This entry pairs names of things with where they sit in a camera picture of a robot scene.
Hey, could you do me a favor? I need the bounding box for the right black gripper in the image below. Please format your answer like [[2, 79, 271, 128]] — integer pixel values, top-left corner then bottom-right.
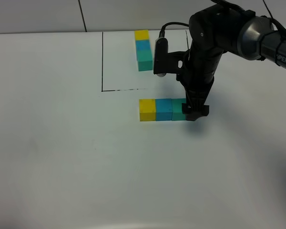
[[176, 49, 223, 121]]

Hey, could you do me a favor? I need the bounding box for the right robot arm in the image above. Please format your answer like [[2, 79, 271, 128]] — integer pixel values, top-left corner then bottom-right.
[[180, 0, 286, 121]]

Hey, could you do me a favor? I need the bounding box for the green template cube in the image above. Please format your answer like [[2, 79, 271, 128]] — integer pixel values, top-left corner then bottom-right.
[[136, 50, 153, 72]]

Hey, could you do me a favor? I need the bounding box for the blue template cube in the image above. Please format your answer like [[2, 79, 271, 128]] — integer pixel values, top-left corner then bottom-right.
[[135, 40, 151, 51]]

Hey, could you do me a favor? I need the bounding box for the yellow template cube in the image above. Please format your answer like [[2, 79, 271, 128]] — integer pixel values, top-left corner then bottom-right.
[[134, 30, 149, 41]]

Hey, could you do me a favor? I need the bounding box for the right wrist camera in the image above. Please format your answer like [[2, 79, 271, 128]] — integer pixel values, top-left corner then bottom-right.
[[153, 37, 189, 77]]

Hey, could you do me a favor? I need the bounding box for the right camera cable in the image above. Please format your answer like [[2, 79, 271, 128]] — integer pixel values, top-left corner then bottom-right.
[[159, 22, 190, 40]]

